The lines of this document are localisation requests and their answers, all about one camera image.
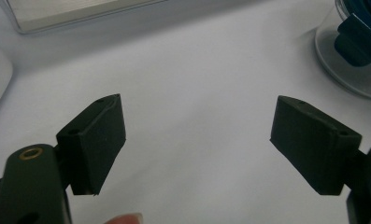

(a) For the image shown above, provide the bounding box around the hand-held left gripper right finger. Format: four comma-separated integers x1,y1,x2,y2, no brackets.
269,95,363,196

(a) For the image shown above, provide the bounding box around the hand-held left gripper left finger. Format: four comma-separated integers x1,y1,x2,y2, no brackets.
55,93,127,197

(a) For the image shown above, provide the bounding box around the dark blue object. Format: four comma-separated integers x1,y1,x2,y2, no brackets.
334,0,371,68

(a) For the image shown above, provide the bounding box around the clear glass jar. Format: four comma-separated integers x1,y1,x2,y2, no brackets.
314,0,371,101

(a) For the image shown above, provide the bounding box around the pale board with metal edge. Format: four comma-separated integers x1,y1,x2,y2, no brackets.
0,0,169,35

